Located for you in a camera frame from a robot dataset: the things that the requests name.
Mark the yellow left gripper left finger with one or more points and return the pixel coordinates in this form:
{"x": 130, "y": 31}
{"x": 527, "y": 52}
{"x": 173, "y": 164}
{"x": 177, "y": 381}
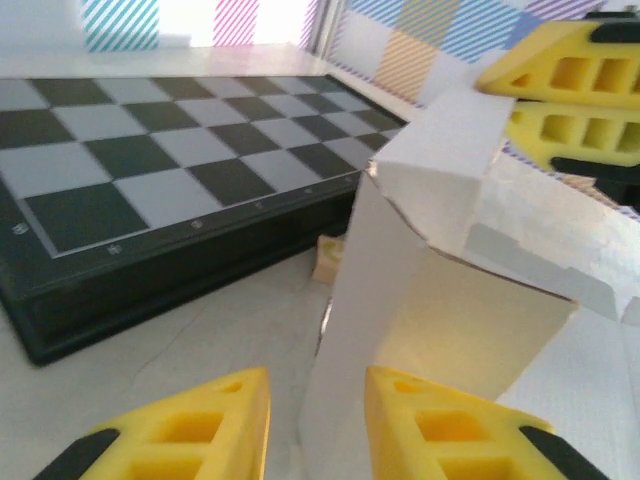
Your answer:
{"x": 200, "y": 440}

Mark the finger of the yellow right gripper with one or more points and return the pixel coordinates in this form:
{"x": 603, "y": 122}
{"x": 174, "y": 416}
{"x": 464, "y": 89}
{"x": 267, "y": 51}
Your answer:
{"x": 575, "y": 150}
{"x": 545, "y": 55}

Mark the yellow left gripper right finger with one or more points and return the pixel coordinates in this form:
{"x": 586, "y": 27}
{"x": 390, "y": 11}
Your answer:
{"x": 440, "y": 445}

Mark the white paper box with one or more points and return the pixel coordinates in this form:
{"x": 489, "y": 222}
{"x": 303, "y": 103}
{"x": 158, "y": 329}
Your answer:
{"x": 440, "y": 210}

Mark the small pale yellow block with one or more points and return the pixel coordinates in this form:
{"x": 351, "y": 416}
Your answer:
{"x": 327, "y": 260}

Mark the black and white chessboard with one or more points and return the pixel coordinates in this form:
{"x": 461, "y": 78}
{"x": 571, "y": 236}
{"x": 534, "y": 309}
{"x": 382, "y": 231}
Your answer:
{"x": 150, "y": 175}

